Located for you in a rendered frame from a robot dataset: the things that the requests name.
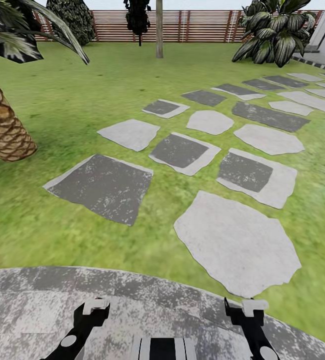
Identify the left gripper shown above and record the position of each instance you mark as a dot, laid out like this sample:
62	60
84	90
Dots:
94	319

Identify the bush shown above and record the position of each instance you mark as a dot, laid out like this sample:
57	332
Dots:
18	44
275	38
78	17
248	12

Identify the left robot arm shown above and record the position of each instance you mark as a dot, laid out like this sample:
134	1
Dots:
90	314

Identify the robot trunk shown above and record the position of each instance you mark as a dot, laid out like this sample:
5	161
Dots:
162	349

